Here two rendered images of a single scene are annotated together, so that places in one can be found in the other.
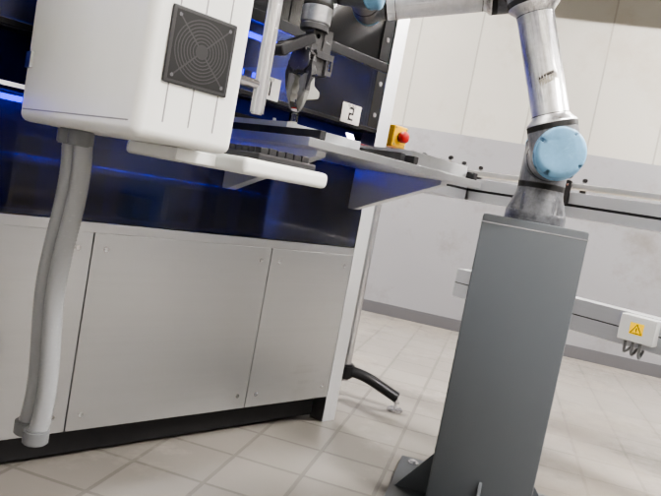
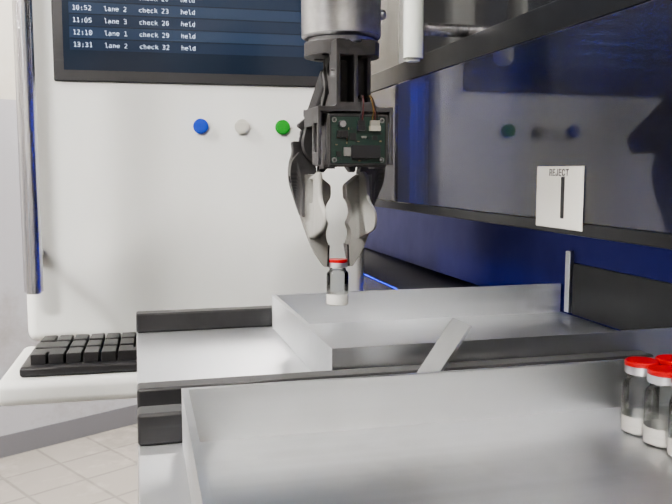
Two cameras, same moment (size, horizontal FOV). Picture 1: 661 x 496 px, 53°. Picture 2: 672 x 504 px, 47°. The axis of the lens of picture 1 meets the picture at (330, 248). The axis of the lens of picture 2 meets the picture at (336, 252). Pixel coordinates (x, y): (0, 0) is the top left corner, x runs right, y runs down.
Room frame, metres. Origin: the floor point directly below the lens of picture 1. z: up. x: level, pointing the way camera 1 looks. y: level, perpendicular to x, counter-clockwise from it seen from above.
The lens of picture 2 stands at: (2.06, -0.50, 1.05)
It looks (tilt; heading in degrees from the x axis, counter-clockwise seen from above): 6 degrees down; 122
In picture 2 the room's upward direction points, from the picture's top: straight up
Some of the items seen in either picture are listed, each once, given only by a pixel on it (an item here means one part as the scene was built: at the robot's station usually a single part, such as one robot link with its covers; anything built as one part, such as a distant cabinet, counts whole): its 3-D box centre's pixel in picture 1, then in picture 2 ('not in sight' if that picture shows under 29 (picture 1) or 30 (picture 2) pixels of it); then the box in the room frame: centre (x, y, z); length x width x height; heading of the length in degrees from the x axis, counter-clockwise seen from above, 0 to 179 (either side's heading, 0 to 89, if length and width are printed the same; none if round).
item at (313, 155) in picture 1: (270, 170); not in sight; (1.67, 0.18, 0.79); 0.34 x 0.03 x 0.13; 46
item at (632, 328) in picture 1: (638, 329); not in sight; (2.26, -1.09, 0.50); 0.12 x 0.05 x 0.09; 46
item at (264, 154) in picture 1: (227, 150); (190, 346); (1.37, 0.24, 0.82); 0.40 x 0.14 x 0.02; 44
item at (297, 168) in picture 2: (307, 72); (312, 171); (1.64, 0.13, 1.05); 0.05 x 0.02 x 0.09; 46
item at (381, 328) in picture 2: (280, 134); (470, 326); (1.78, 0.19, 0.90); 0.34 x 0.26 x 0.04; 46
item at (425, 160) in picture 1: (393, 158); (543, 470); (1.95, -0.13, 0.90); 0.34 x 0.26 x 0.04; 46
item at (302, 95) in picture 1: (309, 93); (320, 220); (1.66, 0.12, 1.00); 0.06 x 0.03 x 0.09; 136
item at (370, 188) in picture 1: (394, 195); not in sight; (2.03, -0.16, 0.79); 0.34 x 0.03 x 0.13; 46
